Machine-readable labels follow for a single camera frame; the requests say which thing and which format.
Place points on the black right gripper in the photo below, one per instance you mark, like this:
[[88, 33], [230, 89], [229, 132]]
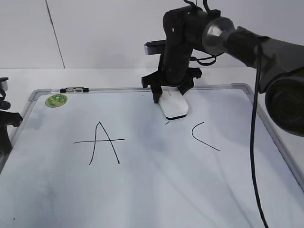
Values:
[[173, 70]]

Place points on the white rectangular board eraser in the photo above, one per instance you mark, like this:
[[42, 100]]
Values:
[[173, 105]]

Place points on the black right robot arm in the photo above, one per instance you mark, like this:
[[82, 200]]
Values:
[[279, 64]]

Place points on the round green sticker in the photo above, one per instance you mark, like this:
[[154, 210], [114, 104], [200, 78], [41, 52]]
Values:
[[56, 100]]

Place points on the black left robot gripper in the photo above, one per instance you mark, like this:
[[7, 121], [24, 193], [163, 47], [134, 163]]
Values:
[[6, 118]]

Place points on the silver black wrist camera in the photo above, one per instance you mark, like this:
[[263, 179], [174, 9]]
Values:
[[155, 47]]

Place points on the white board with silver frame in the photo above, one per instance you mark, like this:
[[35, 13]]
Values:
[[110, 159]]

